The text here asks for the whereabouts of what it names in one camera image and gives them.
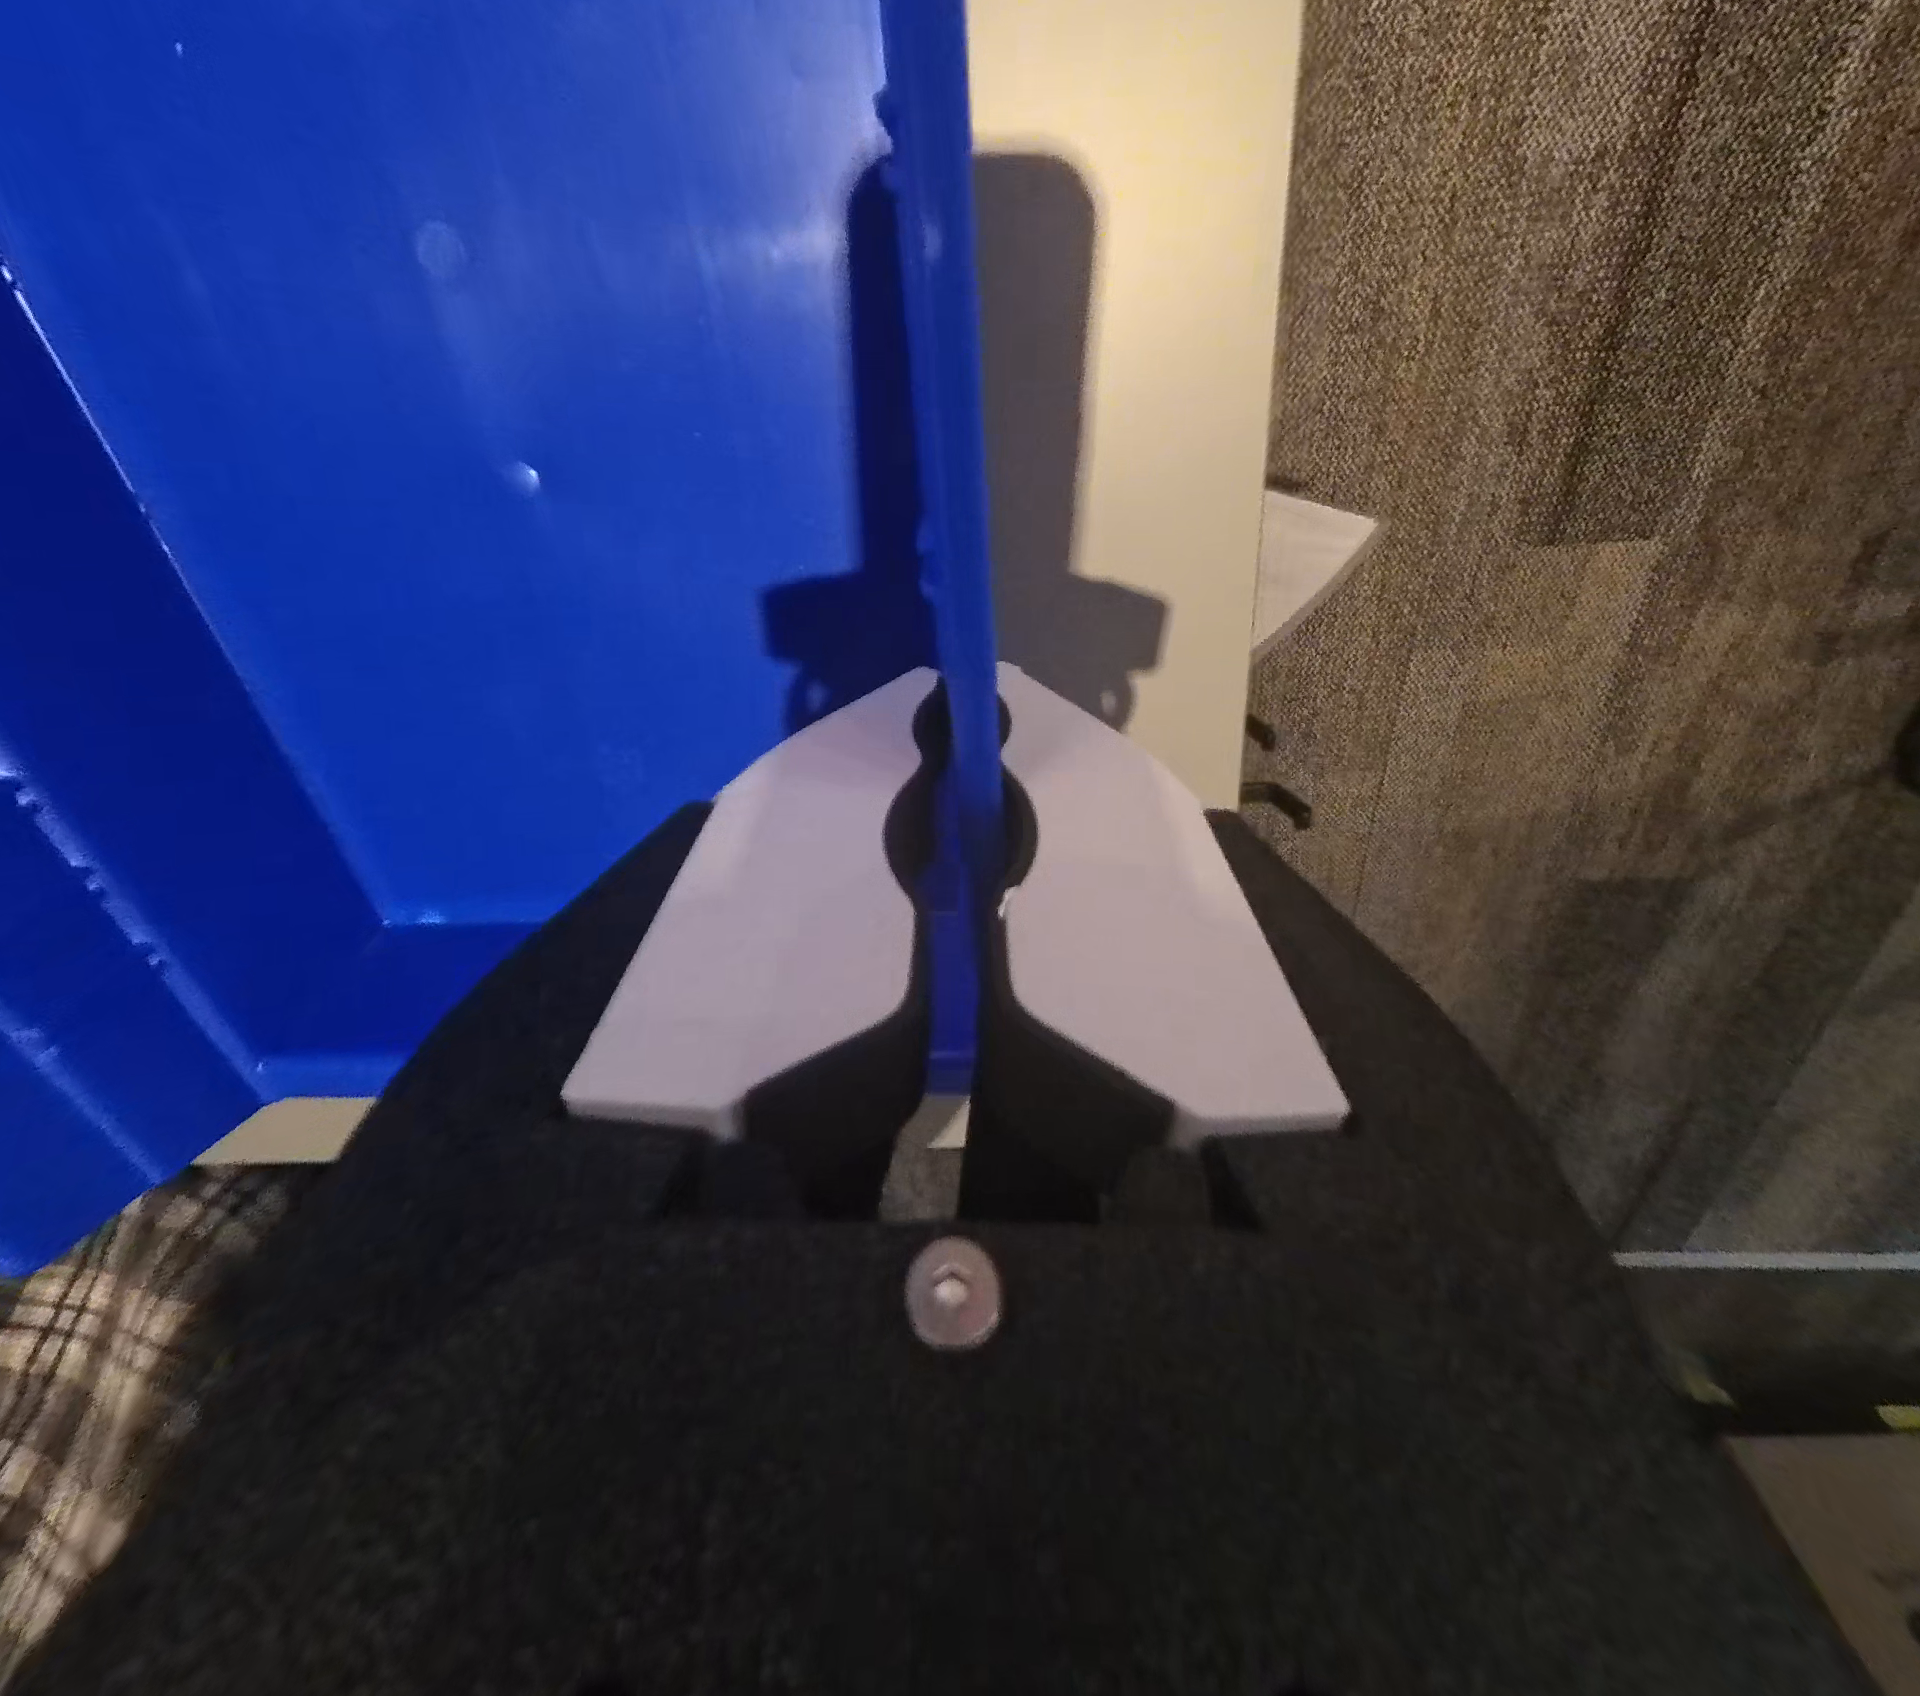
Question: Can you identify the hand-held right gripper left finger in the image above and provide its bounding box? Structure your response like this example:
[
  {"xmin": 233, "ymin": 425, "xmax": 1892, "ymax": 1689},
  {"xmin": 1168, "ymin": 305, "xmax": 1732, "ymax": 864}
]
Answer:
[{"xmin": 560, "ymin": 668, "xmax": 951, "ymax": 1147}]

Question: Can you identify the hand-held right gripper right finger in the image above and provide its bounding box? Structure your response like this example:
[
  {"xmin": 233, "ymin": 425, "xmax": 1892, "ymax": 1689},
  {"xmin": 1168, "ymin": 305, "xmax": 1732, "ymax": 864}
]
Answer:
[{"xmin": 981, "ymin": 663, "xmax": 1349, "ymax": 1149}]

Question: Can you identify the blue plastic bin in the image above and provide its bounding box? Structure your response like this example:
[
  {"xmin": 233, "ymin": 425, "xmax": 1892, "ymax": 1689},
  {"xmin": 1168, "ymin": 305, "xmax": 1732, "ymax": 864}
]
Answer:
[{"xmin": 0, "ymin": 0, "xmax": 1011, "ymax": 1278}]

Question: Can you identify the white table foot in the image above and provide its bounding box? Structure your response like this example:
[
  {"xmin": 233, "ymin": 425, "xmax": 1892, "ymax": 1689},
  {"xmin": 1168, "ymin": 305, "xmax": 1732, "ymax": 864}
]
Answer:
[{"xmin": 1252, "ymin": 491, "xmax": 1384, "ymax": 668}]

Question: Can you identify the person's plaid shirt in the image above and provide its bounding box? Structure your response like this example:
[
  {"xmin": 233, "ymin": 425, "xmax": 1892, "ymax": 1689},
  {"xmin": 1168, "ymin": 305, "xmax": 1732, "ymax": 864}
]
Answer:
[{"xmin": 0, "ymin": 1168, "xmax": 295, "ymax": 1647}]

